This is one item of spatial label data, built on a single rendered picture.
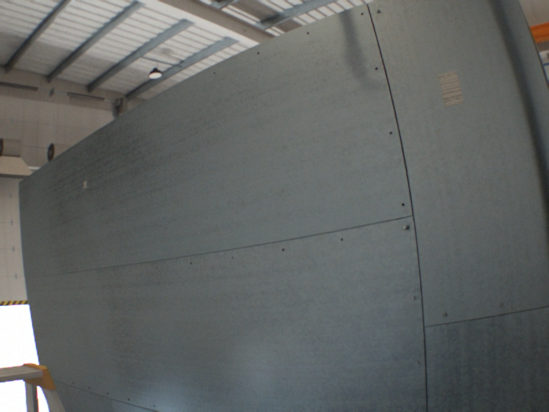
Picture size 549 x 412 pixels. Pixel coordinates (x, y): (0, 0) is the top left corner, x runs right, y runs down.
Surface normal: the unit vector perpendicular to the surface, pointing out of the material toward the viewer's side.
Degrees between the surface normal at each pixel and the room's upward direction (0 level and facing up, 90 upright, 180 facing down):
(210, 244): 90
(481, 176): 90
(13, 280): 90
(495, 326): 90
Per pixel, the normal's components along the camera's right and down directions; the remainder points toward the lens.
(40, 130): 0.79, -0.18
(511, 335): -0.60, -0.04
